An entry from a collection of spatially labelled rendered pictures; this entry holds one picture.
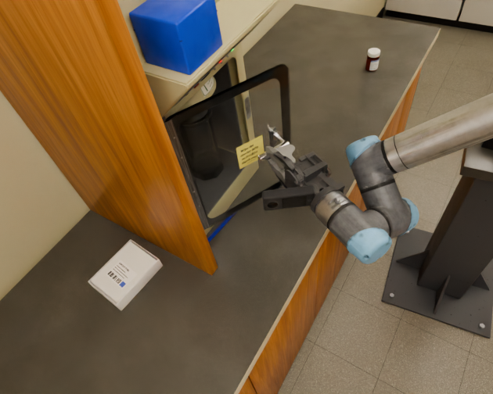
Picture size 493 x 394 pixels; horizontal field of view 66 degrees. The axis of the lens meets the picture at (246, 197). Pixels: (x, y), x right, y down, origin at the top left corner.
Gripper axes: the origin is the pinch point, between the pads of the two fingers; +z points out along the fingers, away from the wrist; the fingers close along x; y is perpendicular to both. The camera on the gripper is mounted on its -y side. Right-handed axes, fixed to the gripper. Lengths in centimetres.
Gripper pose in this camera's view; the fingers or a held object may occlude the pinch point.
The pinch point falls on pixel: (267, 154)
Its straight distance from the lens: 93.1
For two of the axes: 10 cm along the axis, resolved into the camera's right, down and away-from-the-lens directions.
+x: -1.2, -6.1, -7.8
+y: 8.4, -4.8, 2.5
